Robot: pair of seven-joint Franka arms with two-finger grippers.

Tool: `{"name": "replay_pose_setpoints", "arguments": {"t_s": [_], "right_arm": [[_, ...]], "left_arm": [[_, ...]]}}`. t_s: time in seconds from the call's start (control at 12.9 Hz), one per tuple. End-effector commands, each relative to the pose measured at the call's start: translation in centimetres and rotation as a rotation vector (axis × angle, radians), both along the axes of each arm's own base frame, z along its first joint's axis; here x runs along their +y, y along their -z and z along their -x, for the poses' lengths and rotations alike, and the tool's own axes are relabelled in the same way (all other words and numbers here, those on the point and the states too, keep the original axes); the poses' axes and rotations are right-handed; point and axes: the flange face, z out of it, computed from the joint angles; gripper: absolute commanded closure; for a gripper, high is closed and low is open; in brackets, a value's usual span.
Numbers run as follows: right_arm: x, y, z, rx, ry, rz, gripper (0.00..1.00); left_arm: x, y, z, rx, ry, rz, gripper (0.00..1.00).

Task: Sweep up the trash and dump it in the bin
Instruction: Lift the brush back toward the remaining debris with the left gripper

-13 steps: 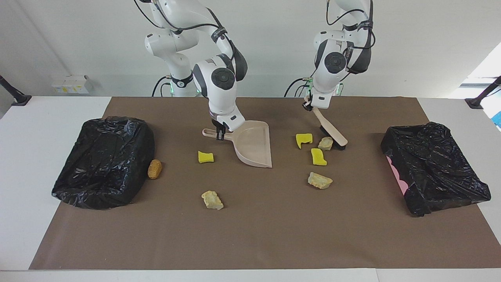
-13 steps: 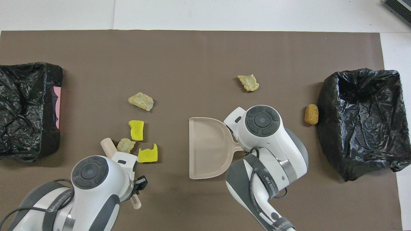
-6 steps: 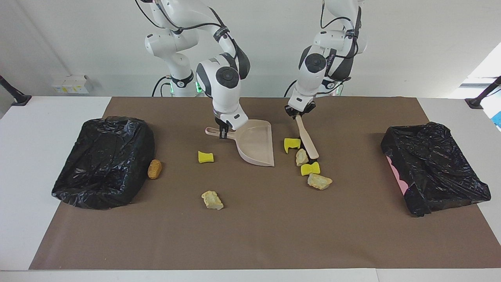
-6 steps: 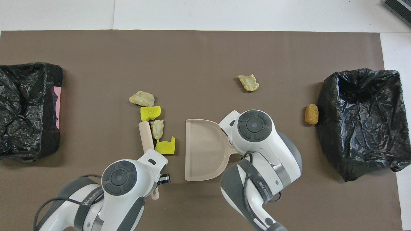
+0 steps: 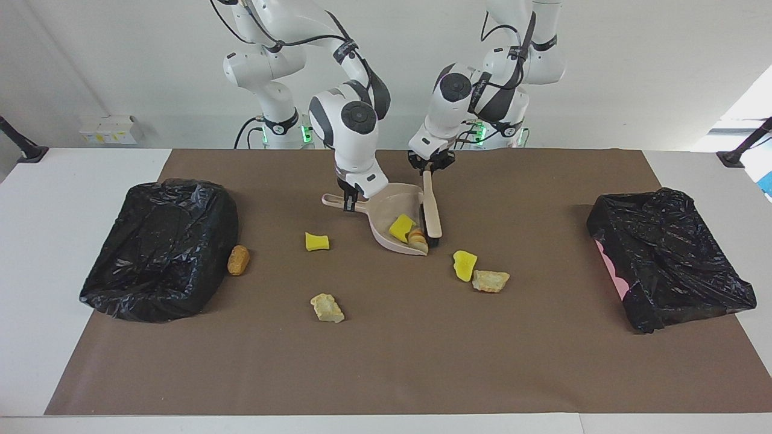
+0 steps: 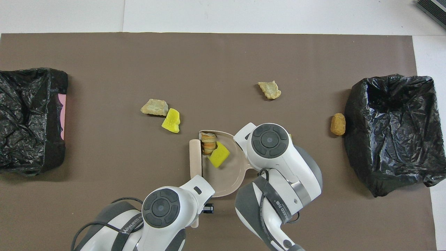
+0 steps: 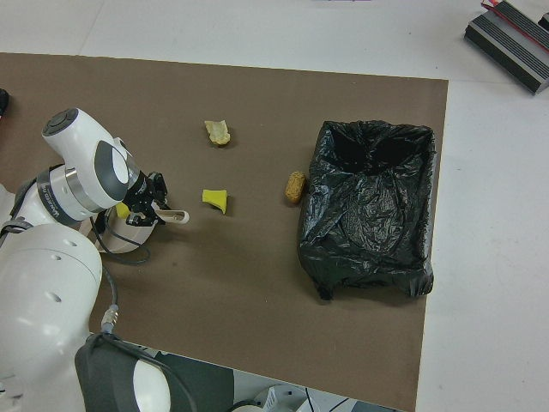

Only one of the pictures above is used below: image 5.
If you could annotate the cream orange ridged foam piece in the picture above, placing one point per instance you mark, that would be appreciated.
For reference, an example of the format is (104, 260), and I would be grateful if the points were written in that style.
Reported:
(418, 238)

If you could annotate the black trash bag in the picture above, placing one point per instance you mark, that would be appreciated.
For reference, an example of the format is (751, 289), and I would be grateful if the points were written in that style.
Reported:
(669, 259)
(157, 253)

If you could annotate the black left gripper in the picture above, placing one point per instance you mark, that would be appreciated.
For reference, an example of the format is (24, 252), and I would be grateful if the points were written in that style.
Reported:
(432, 155)

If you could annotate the white wall outlet box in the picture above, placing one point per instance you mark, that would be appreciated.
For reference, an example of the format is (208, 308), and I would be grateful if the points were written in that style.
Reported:
(111, 129)

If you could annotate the notched yellow sponge piece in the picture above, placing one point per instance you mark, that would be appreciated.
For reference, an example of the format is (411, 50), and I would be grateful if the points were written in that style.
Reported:
(401, 228)

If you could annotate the brown cork like piece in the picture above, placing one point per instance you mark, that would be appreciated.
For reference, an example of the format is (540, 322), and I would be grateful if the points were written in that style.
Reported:
(238, 260)

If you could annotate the pale foam chunk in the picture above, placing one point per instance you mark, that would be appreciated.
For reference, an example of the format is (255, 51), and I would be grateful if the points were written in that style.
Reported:
(327, 307)

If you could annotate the left black trash bag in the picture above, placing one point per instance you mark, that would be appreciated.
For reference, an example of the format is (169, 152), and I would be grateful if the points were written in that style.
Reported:
(669, 259)

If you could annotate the beige plastic dustpan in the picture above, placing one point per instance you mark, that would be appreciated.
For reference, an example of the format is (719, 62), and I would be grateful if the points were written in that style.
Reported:
(386, 211)

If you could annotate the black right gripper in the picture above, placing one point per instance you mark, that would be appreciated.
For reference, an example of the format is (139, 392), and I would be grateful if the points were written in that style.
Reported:
(350, 190)

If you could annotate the black stand clamp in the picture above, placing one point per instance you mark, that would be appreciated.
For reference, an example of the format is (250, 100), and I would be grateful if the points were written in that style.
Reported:
(742, 150)
(24, 147)

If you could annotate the smooth yellow sponge piece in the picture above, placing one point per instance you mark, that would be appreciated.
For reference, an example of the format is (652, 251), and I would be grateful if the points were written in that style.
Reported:
(464, 265)

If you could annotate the beige foam chunk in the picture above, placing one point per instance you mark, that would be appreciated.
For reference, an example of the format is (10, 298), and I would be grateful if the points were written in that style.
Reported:
(490, 281)

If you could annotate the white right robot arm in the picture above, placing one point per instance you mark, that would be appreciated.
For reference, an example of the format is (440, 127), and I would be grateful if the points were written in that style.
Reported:
(356, 144)

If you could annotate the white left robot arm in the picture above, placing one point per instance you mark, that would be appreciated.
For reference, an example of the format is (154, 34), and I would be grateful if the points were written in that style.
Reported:
(449, 114)

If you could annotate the small yellow sponge wedge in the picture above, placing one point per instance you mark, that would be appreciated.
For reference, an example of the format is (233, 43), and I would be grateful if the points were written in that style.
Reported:
(316, 242)

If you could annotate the brown paper table mat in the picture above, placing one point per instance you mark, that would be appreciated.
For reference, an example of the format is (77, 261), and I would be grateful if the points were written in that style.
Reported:
(422, 361)

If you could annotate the blue object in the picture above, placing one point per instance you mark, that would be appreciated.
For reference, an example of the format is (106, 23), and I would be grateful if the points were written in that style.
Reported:
(767, 184)

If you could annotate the right black trash bag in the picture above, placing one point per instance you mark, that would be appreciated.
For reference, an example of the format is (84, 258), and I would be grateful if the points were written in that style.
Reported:
(157, 253)

